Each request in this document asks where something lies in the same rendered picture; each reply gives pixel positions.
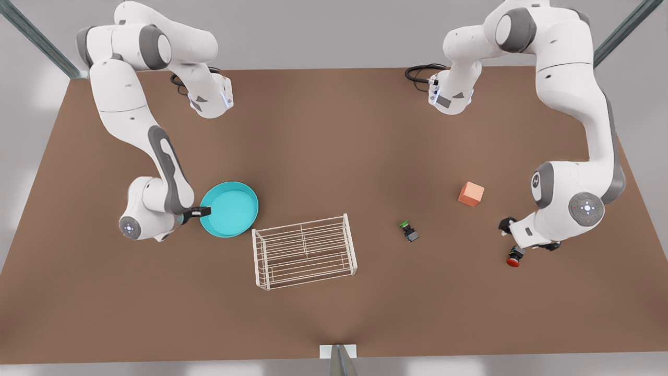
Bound teal round plate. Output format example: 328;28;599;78
199;181;259;238

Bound orange cube block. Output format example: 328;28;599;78
458;181;485;208

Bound white wire shelf rack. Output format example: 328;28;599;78
252;213;359;291

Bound black cable loop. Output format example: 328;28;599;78
171;66;222;96
405;64;448;91

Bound silver frame post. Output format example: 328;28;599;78
0;0;88;80
319;344;357;376
593;0;664;68

